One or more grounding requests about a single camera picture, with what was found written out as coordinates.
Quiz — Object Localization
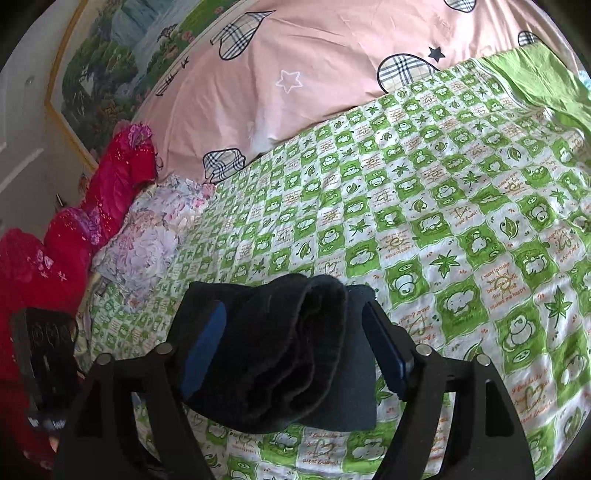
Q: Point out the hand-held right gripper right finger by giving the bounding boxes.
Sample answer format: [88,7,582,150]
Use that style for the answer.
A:
[361,300,536,480]

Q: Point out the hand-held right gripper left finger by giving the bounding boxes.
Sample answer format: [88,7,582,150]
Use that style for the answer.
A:
[53,299,228,480]

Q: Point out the black pants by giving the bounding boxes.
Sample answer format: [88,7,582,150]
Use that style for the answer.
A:
[166,273,379,435]

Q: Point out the floral pillow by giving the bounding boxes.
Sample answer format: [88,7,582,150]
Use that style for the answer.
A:
[90,174,218,301]

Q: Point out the green checked bed sheet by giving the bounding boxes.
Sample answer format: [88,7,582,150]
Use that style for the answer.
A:
[76,44,591,480]

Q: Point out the red sequined quilt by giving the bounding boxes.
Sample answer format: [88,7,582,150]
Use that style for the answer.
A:
[0,122,158,384]

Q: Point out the pink heart print quilt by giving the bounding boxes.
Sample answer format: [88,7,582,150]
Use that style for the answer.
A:
[139,0,546,183]

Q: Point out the gold framed landscape painting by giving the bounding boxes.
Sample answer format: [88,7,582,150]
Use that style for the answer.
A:
[44,0,236,169]

